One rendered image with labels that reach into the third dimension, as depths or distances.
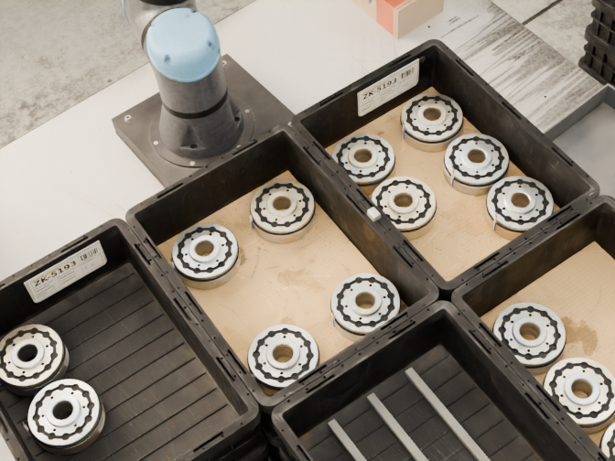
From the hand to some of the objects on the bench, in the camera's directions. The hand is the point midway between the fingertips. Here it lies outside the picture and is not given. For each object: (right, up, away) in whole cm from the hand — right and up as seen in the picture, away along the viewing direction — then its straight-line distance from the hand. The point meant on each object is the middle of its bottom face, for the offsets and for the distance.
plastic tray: (+33, -38, -22) cm, 56 cm away
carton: (0, -3, +4) cm, 5 cm away
